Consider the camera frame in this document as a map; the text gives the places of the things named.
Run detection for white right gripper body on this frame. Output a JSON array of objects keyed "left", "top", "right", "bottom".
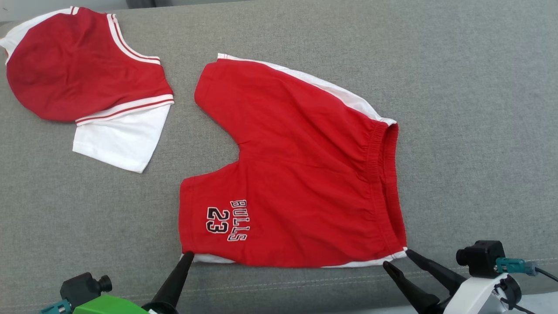
[{"left": 442, "top": 273, "right": 508, "bottom": 314}]

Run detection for red Bulls shorts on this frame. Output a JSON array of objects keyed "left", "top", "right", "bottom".
[{"left": 178, "top": 53, "right": 408, "bottom": 268}]

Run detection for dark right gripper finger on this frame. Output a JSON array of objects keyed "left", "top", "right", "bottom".
[
  {"left": 383, "top": 261, "right": 442, "bottom": 314},
  {"left": 405, "top": 249, "right": 468, "bottom": 295}
]

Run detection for left camera cable teal plug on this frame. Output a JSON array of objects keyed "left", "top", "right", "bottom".
[{"left": 40, "top": 300, "right": 72, "bottom": 314}]

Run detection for red Bulls jersey white sleeves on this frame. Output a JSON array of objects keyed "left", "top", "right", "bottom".
[{"left": 0, "top": 6, "right": 175, "bottom": 174}]

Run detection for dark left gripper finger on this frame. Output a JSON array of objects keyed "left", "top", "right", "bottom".
[{"left": 143, "top": 251, "right": 195, "bottom": 314}]

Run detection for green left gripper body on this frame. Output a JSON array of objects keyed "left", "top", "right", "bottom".
[{"left": 72, "top": 295, "right": 151, "bottom": 314}]

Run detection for grey fabric sofa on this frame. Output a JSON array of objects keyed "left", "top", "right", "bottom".
[{"left": 0, "top": 0, "right": 558, "bottom": 314}]

